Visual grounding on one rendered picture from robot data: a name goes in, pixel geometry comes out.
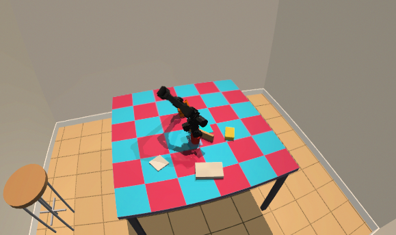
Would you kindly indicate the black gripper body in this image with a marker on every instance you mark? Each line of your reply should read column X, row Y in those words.
column 196, row 132

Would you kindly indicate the beige flat rectangular block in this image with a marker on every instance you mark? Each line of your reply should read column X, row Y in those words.
column 209, row 170

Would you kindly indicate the cream flat square tile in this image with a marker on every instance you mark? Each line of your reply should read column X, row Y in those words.
column 158, row 163

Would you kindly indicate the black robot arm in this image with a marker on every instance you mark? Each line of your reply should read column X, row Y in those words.
column 189, row 112

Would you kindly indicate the yellow rectangular block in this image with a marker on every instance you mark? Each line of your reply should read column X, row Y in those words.
column 229, row 133

